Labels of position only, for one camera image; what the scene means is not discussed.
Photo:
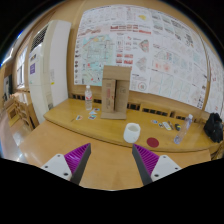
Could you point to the small sticker card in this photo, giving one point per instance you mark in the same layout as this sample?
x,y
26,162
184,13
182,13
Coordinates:
x,y
79,117

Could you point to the white rectangular card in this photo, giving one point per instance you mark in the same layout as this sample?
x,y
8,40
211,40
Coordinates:
x,y
166,125

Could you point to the red round coaster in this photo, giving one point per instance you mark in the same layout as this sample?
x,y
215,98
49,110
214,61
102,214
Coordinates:
x,y
152,142

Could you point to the black bag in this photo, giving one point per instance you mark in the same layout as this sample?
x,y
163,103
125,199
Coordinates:
x,y
214,128

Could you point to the dark pen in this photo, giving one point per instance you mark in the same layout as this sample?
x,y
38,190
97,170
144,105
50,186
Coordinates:
x,y
171,125

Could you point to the brown cardboard box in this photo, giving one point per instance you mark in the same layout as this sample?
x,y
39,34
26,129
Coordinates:
x,y
115,92

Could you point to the clear plastic water bottle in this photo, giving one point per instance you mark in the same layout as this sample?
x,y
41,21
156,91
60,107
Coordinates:
x,y
184,129

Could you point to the red-labelled water bottle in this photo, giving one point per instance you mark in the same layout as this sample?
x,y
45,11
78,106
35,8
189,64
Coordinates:
x,y
88,98

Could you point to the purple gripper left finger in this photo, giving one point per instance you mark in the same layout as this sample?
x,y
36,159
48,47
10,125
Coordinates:
x,y
70,166

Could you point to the blue sticker card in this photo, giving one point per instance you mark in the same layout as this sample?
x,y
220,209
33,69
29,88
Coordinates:
x,y
92,117

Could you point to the white standing air conditioner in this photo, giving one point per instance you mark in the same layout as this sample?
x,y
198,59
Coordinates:
x,y
47,67

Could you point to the small black device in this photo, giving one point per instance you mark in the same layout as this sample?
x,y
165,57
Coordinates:
x,y
178,127

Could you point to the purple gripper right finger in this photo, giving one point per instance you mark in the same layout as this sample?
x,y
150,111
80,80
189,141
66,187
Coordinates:
x,y
152,167

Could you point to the white ribbed cup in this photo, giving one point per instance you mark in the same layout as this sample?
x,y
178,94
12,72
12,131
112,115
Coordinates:
x,y
131,132

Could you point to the wooden chair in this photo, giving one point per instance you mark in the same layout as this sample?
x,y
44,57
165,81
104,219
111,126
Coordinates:
x,y
23,112

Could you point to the large wall poster board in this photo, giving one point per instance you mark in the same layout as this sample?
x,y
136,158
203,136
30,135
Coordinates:
x,y
166,56

